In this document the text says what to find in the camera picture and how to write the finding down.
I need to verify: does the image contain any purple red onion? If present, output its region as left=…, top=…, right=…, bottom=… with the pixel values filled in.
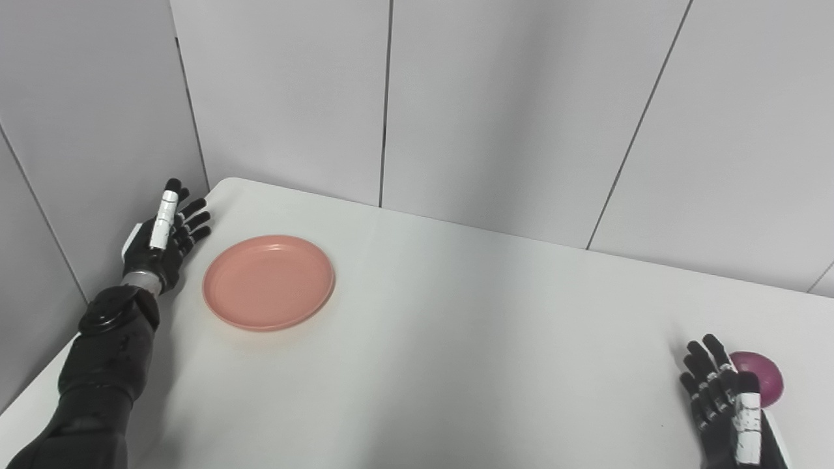
left=728, top=351, right=784, bottom=410

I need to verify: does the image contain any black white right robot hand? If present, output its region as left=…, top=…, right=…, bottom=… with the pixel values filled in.
left=679, top=334, right=790, bottom=469

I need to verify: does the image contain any pink round plate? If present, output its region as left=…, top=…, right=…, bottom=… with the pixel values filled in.
left=202, top=234, right=336, bottom=333

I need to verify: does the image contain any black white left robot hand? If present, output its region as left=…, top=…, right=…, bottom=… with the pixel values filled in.
left=121, top=178, right=212, bottom=295

